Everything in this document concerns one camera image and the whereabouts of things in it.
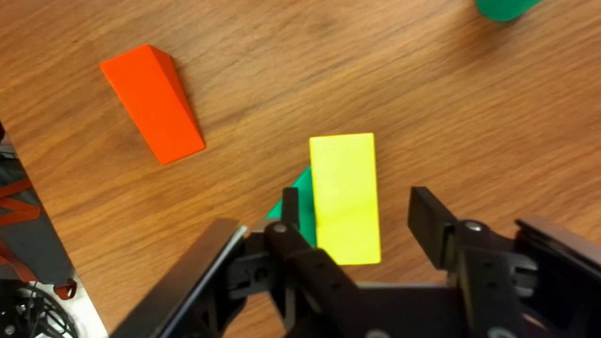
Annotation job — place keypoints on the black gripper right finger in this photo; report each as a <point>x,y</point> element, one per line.
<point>431,223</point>

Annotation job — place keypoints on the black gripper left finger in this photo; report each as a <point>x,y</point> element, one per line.
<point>291,208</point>

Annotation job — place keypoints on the rectangular yellow block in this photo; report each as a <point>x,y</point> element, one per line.
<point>345,183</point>

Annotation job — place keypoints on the rectangular green block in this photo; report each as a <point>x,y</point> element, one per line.
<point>307,228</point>

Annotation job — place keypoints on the orange wedge block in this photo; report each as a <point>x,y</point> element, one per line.
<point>148,84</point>

